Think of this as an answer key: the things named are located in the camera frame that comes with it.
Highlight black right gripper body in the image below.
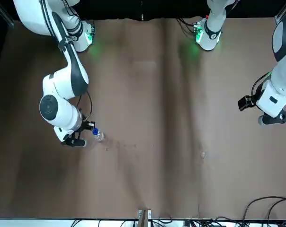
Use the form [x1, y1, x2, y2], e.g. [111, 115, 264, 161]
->
[71, 119, 88, 141]

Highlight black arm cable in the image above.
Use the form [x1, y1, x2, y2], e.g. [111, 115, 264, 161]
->
[251, 72, 273, 101]
[77, 91, 93, 120]

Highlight clear bottle blue cap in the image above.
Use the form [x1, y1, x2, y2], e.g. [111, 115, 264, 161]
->
[92, 127, 106, 143]

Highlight aluminium frame post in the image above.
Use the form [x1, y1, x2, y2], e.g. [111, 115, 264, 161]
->
[0, 0, 15, 27]
[274, 0, 286, 24]

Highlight black table cable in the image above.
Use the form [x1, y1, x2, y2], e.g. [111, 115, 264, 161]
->
[241, 195, 286, 220]
[267, 200, 286, 222]

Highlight black foot cable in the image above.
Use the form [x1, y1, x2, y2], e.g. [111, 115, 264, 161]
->
[177, 17, 197, 36]

